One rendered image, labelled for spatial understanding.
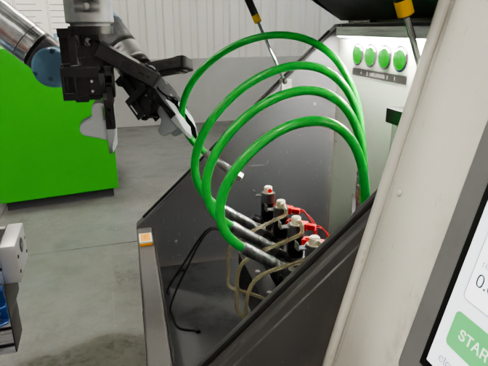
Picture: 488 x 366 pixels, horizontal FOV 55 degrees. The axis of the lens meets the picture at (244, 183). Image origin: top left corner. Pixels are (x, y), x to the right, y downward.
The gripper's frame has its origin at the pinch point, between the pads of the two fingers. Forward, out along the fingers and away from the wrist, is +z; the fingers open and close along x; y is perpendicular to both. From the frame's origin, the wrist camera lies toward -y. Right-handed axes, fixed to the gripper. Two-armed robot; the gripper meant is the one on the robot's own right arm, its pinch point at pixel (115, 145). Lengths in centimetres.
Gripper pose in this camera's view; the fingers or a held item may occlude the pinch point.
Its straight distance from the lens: 85.6
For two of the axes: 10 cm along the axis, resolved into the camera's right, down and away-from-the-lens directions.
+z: 0.0, 9.5, 3.1
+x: 2.4, 3.0, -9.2
